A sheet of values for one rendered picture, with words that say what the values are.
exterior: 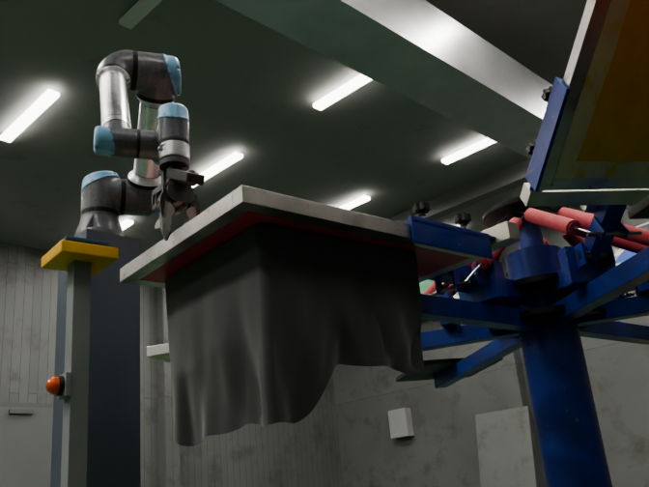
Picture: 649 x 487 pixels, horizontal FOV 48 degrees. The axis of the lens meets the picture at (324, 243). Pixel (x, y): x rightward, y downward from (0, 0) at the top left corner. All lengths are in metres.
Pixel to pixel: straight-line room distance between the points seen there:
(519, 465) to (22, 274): 8.44
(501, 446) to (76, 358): 11.42
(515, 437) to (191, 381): 11.09
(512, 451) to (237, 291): 11.21
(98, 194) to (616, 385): 10.54
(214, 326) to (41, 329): 10.48
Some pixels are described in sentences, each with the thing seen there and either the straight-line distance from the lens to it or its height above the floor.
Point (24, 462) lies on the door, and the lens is 11.66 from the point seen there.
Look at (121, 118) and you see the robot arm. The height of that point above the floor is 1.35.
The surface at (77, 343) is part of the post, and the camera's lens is 1.65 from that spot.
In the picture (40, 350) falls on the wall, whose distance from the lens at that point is 12.02.
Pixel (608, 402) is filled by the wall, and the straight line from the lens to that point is 12.24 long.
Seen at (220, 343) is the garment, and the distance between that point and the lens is 1.64.
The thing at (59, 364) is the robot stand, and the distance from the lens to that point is 2.28.
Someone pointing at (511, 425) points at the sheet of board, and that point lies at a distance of 12.71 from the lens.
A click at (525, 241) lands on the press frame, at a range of 2.70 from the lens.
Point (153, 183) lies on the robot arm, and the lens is 2.37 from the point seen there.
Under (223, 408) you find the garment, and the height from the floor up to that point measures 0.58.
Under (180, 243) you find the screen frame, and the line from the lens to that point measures 1.68.
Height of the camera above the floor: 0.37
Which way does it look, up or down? 20 degrees up
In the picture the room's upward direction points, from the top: 5 degrees counter-clockwise
